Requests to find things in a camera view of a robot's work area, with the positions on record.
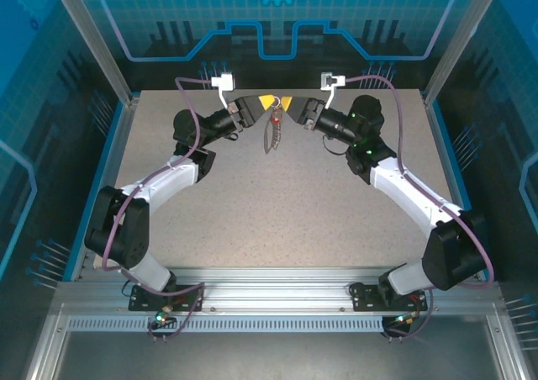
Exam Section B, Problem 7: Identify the aluminium front mounting rail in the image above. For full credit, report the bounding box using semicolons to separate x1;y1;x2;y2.
56;266;504;314

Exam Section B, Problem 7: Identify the aluminium right corner post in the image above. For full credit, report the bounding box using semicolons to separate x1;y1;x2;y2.
421;0;508;106

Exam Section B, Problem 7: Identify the aluminium corner post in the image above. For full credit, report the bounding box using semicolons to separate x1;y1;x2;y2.
421;0;508;106
46;0;142;106

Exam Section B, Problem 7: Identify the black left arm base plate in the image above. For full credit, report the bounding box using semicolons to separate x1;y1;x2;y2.
128;282;206;313

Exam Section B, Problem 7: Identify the blue edged aluminium side rail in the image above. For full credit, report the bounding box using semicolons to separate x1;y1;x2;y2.
422;96;497;282
69;96;142;282

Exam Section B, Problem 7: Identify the grey metal bottom shelf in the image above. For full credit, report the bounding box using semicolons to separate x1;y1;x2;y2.
23;302;533;380

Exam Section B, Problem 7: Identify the black strap keyring with keys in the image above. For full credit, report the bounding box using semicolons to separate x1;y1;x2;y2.
262;103;286;155

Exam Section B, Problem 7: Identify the slotted grey cable duct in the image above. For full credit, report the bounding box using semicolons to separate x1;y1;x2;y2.
66;316;474;334

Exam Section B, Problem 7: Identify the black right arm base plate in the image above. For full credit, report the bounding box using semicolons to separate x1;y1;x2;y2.
351;282;429;313

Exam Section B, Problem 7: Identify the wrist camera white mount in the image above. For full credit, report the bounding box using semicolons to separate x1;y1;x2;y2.
210;72;236;108
319;71;347;108

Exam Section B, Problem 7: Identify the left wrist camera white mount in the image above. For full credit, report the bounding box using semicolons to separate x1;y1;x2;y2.
210;72;236;108

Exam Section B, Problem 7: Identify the small board with green LED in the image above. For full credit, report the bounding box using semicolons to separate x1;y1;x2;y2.
393;310;422;327
151;306;177;329

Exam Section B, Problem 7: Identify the aluminium left corner post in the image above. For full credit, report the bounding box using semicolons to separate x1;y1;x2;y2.
46;0;142;106

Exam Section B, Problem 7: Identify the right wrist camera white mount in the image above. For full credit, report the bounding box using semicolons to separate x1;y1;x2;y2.
319;71;347;108

